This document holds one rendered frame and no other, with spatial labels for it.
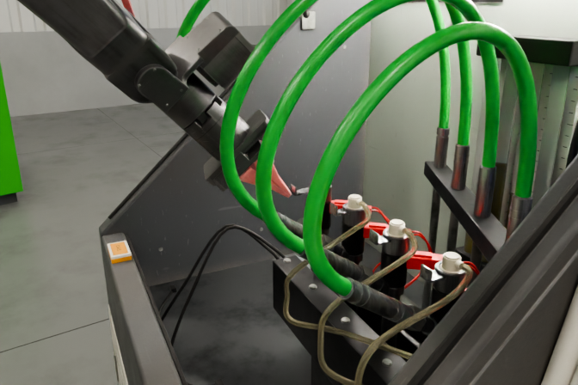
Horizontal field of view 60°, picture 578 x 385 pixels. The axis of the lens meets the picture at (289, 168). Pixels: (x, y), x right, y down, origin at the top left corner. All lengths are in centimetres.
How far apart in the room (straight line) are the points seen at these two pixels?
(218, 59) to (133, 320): 34
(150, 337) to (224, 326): 23
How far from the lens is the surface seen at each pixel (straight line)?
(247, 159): 59
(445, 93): 74
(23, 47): 697
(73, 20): 48
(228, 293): 94
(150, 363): 62
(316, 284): 68
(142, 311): 71
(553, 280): 39
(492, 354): 38
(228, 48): 57
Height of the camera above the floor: 133
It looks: 18 degrees down
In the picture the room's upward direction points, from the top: straight up
